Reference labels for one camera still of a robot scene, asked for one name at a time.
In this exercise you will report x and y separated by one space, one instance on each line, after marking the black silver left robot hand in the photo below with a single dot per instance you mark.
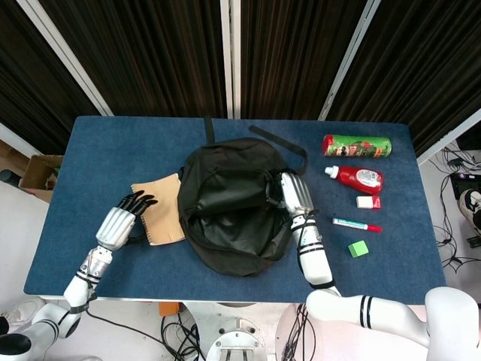
114 225

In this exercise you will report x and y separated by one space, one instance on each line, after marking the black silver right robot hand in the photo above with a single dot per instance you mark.
297 193

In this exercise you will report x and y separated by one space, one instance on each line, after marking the brown spiral notebook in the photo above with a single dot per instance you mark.
161 214

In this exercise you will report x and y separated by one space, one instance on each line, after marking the black backpack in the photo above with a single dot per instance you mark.
229 240

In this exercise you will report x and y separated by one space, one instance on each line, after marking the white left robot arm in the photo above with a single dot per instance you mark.
80 286

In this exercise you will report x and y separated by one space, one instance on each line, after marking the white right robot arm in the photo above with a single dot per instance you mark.
315 263

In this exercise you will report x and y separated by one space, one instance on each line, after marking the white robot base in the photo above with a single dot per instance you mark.
236 338

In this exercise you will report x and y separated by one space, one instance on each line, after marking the white marker with red cap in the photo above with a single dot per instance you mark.
353 224

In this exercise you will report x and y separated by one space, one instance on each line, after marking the red ketchup bottle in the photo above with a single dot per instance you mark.
360 178

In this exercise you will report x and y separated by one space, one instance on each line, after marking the white red eraser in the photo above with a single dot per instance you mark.
366 202

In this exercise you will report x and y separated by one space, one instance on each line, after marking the green chips can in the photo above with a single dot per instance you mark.
357 146

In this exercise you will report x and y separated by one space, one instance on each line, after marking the green cube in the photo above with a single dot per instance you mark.
357 249

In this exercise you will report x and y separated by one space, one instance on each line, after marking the blue table mat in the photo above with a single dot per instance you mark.
112 143

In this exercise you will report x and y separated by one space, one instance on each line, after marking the cardboard box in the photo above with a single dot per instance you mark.
35 176

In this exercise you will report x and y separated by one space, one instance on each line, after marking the orange plastic piece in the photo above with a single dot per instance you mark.
168 309

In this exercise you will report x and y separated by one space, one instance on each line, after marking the dark grey cylinder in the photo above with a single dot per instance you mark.
9 177

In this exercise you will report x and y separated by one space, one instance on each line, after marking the black pleated curtain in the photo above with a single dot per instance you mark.
413 67
143 56
289 56
30 94

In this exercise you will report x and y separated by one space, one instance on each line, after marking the black trouser leg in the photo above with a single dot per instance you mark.
3 325

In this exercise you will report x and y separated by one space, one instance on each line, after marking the black white sneaker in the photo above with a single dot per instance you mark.
471 205

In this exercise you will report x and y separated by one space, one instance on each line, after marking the white frame post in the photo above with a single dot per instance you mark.
230 56
451 137
349 56
64 56

